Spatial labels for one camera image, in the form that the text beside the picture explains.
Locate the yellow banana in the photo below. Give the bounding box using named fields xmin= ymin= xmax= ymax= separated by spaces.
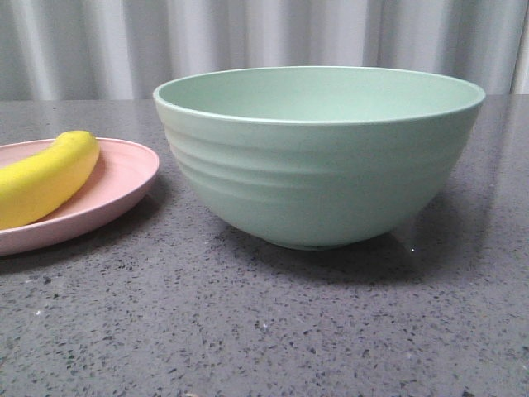
xmin=1 ymin=131 xmax=100 ymax=230

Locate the green ribbed bowl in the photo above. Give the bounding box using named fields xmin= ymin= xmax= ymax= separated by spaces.
xmin=153 ymin=66 xmax=485 ymax=250

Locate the pink plate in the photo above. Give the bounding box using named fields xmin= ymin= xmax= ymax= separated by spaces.
xmin=1 ymin=137 xmax=160 ymax=256

